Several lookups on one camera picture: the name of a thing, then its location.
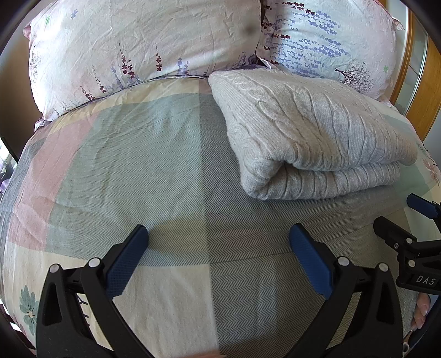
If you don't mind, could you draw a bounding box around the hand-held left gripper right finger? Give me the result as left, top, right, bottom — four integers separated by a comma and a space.
288, 223, 404, 358

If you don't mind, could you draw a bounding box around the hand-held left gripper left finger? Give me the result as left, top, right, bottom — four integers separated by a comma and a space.
35, 224, 154, 358

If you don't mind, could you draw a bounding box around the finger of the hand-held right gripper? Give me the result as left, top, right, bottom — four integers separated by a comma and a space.
373, 215, 418, 254
407, 193, 441, 219

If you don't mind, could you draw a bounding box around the person's right hand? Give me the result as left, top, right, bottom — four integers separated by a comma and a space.
409, 292, 431, 334

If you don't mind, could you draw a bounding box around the pastel checked bed quilt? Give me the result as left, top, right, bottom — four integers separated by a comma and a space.
0, 74, 441, 358

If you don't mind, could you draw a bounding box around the wooden headboard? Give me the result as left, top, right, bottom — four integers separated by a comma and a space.
389, 7, 441, 142

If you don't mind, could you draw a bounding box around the floral pillow with tree print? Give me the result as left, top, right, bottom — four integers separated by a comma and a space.
257, 0, 406, 104

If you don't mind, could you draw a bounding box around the floral pillow with purple sprigs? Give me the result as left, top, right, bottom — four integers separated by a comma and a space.
23, 0, 263, 122

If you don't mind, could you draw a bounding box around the grey cable-knit sweater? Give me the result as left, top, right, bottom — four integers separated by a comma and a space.
208, 69, 420, 202

